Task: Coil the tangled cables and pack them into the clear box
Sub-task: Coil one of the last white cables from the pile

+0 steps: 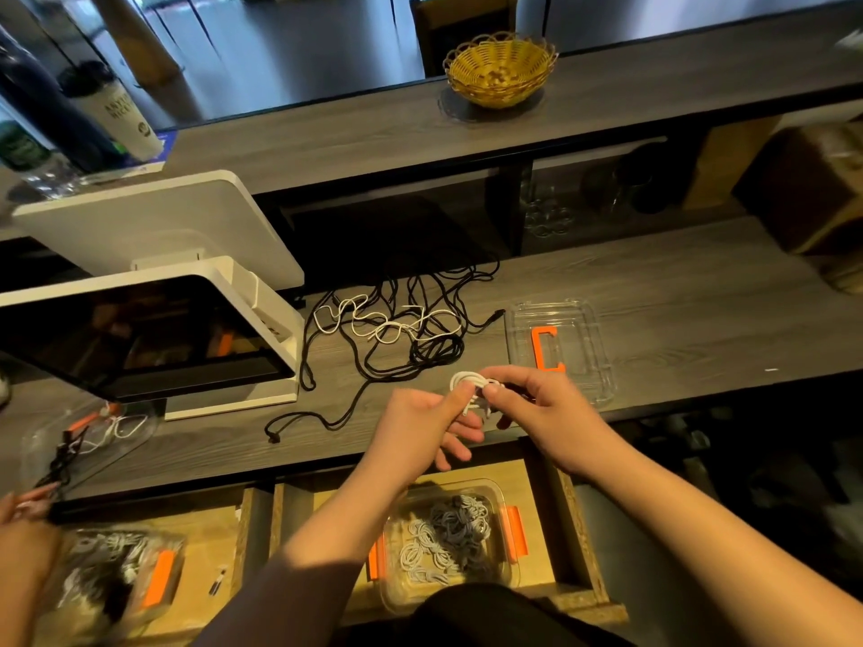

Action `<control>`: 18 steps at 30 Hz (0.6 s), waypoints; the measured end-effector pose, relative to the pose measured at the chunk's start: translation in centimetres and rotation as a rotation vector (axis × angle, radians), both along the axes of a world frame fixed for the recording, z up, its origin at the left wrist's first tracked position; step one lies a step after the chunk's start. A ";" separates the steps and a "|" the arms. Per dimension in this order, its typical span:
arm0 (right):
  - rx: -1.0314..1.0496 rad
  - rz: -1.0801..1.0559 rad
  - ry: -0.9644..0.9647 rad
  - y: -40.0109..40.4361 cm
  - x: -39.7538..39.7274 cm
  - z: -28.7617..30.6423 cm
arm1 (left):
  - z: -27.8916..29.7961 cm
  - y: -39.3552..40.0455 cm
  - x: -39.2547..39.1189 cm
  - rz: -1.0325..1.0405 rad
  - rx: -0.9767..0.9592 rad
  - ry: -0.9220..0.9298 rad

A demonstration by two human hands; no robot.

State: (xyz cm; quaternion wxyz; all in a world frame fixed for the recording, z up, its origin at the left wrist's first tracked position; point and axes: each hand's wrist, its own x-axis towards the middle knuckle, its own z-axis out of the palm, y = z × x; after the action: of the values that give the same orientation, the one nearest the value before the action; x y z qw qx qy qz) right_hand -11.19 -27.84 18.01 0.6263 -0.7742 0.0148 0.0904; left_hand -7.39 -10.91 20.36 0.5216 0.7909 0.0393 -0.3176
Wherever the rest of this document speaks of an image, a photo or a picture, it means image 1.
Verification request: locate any person's right hand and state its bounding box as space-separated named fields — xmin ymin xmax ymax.
xmin=481 ymin=365 xmax=628 ymax=483

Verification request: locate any white touchscreen monitor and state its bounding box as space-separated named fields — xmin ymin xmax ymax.
xmin=0 ymin=257 xmax=305 ymax=423

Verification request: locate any brown wooden chair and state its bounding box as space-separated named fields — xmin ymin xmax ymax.
xmin=411 ymin=0 xmax=520 ymax=75

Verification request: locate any grey wooden bar counter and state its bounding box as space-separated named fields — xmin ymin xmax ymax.
xmin=0 ymin=0 xmax=863 ymax=217

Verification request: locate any flat cardboard sheet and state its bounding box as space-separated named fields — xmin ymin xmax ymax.
xmin=685 ymin=114 xmax=781 ymax=210

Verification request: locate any white customer display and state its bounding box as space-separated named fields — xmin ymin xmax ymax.
xmin=11 ymin=171 xmax=307 ymax=291

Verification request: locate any white paper coffee cup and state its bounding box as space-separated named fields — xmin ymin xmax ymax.
xmin=59 ymin=60 xmax=166 ymax=164

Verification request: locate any clear lid orange handle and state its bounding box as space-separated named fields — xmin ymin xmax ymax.
xmin=20 ymin=397 xmax=166 ymax=496
xmin=505 ymin=298 xmax=618 ymax=405

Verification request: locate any clear plastic water bottle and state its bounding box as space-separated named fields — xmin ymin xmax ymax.
xmin=0 ymin=101 xmax=80 ymax=199

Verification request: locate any black cable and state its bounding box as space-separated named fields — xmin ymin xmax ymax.
xmin=264 ymin=377 xmax=369 ymax=443

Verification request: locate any wooden drawer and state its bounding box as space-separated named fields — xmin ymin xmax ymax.
xmin=270 ymin=444 xmax=628 ymax=631
xmin=27 ymin=484 xmax=275 ymax=647

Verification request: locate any person's right forearm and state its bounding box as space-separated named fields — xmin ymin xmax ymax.
xmin=586 ymin=444 xmax=863 ymax=647

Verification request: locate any person's left forearm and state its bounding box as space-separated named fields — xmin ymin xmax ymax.
xmin=195 ymin=471 xmax=420 ymax=647

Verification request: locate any black thermos bottle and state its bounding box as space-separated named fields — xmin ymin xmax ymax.
xmin=0 ymin=26 xmax=129 ymax=176

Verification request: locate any brown cardboard box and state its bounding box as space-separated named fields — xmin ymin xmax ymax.
xmin=755 ymin=120 xmax=863 ymax=257

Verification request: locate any yellow woven basket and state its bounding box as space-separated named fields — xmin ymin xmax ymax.
xmin=443 ymin=31 xmax=560 ymax=111

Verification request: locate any clear container drawer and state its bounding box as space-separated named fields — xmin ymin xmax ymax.
xmin=367 ymin=478 xmax=530 ymax=615
xmin=40 ymin=525 xmax=188 ymax=644

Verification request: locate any person's left hand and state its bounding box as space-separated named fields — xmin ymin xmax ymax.
xmin=357 ymin=381 xmax=487 ymax=493

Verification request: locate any bundle of black cables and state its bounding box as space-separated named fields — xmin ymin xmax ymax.
xmin=297 ymin=262 xmax=507 ymax=386

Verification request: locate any round wooden table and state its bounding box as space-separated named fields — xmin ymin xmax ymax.
xmin=87 ymin=0 xmax=183 ymax=86

